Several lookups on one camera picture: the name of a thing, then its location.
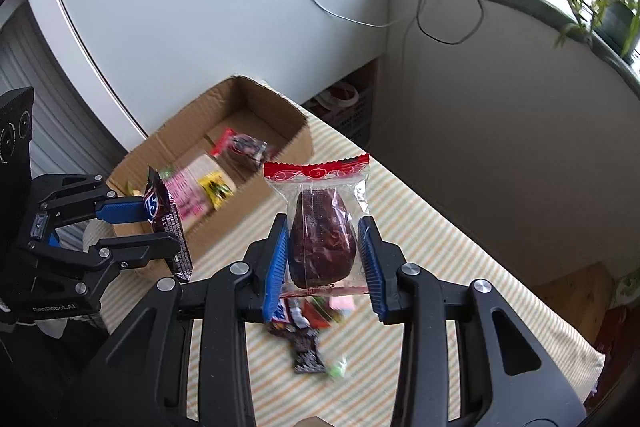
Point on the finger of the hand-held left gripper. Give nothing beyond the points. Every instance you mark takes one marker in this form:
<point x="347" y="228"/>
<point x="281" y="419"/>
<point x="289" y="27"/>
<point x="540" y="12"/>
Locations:
<point x="125" y="209"/>
<point x="145" y="249"/>

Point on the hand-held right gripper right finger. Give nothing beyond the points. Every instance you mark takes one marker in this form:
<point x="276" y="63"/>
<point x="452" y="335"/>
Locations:
<point x="371" y="269"/>

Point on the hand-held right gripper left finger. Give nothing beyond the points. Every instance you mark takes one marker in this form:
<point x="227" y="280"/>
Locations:
<point x="275" y="269"/>

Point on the yellow ball candy green wrapper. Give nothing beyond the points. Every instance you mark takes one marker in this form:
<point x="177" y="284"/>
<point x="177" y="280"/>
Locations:
<point x="132" y="191"/>

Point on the brown chocolate bar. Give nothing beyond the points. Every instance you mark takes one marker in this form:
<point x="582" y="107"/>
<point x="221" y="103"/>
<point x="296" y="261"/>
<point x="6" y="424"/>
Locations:
<point x="306" y="349"/>
<point x="167" y="217"/>

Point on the pink snack packet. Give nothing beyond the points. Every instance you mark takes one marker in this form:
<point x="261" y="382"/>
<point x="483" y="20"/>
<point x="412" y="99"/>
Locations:
<point x="342" y="303"/>

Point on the dark cake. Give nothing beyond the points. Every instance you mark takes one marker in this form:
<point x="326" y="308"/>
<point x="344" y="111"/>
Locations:
<point x="320" y="237"/>

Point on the orange red candy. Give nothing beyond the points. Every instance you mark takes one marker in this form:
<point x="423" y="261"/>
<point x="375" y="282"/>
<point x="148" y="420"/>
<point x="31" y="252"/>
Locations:
<point x="316" y="311"/>

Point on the beige packet with pink print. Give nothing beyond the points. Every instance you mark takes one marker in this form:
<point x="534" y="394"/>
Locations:
<point x="187" y="191"/>

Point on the yellow candy packet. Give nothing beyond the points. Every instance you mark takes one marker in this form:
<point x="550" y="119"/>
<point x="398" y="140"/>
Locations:
<point x="215" y="188"/>

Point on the small green candy packet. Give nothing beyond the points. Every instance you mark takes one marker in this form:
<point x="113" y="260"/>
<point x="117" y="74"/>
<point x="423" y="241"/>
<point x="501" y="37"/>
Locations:
<point x="337" y="369"/>

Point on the round chocolate candy red ends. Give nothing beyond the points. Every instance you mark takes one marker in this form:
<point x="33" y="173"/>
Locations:
<point x="245" y="147"/>

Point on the brown cardboard box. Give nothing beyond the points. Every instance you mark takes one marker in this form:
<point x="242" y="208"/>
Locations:
<point x="260" y="107"/>

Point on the striped beige table cloth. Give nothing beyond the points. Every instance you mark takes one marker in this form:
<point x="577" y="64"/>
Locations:
<point x="450" y="227"/>

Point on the white ribbed shutter door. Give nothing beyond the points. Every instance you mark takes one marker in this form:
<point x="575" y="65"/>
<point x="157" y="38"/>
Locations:
<point x="60" y="117"/>

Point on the grey plastic basket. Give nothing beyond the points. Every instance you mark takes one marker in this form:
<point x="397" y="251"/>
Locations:
<point x="357" y="117"/>

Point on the red and white slippers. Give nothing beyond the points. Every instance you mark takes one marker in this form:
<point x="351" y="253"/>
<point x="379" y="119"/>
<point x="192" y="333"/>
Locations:
<point x="340" y="96"/>

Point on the brown wooden stool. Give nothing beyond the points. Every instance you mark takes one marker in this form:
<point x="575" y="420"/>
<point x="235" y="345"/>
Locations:
<point x="575" y="292"/>

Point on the white cabinet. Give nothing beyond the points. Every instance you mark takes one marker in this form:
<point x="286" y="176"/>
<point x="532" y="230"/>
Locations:
<point x="200" y="7"/>

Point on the potted spider plant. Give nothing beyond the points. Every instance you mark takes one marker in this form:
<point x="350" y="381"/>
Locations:
<point x="617" y="19"/>

